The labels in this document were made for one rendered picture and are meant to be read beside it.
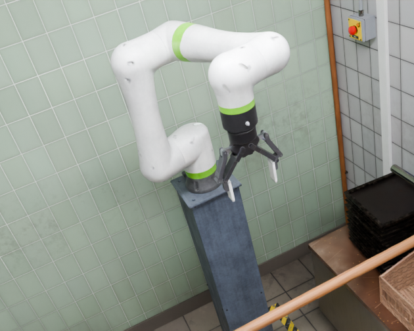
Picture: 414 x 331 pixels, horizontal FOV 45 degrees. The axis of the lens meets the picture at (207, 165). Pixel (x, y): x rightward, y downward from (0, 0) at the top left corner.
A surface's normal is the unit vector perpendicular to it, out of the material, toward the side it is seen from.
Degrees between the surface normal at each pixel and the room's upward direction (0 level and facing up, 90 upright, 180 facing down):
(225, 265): 90
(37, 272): 90
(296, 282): 0
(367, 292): 0
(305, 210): 90
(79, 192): 90
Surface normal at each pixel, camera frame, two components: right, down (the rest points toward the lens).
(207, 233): 0.38, 0.43
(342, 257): -0.22, -0.81
